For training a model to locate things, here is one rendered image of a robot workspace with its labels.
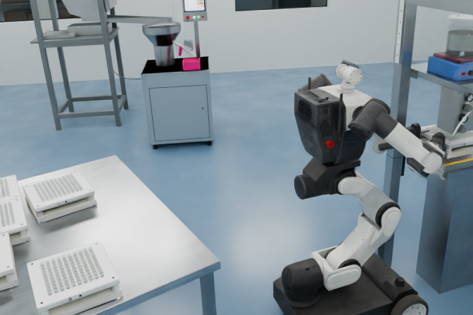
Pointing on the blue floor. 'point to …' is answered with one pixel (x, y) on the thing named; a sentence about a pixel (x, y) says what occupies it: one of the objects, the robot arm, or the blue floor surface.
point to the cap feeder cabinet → (177, 103)
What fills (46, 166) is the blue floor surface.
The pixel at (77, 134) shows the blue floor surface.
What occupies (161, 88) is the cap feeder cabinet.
